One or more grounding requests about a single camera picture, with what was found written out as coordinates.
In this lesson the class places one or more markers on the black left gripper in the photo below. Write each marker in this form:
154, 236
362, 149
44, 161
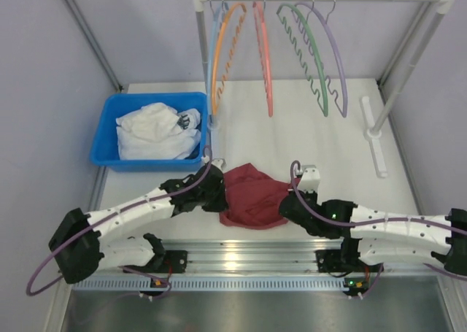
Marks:
217, 192

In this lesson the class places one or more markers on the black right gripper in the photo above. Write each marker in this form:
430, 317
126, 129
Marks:
314, 195

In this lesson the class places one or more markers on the red tank top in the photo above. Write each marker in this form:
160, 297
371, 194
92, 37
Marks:
253, 199

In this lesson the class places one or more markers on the lilac hanger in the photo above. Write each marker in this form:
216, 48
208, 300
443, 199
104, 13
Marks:
339, 97

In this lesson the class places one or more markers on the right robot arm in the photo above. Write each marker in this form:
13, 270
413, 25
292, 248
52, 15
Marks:
375, 237

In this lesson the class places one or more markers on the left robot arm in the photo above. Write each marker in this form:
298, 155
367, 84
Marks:
85, 243

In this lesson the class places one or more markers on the light blue hanger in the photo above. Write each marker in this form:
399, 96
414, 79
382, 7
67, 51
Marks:
214, 120

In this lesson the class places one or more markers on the green hanger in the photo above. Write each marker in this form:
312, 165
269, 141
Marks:
316, 86

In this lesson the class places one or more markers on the pink hanger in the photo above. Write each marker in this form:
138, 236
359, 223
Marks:
263, 50

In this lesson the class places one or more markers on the white cloth in bin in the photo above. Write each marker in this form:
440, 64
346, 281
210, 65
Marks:
149, 133

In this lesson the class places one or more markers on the blue plastic bin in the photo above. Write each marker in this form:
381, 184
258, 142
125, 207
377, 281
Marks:
104, 150

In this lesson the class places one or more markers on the white garment rack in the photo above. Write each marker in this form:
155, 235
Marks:
204, 18

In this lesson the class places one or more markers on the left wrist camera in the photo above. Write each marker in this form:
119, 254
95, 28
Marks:
217, 162

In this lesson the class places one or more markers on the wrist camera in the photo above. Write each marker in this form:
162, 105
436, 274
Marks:
217, 162
308, 178

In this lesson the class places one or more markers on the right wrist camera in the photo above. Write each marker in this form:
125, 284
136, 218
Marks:
308, 178

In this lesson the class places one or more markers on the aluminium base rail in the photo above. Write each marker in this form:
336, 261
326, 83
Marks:
220, 256

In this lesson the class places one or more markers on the slotted cable duct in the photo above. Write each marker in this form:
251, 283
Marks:
217, 284

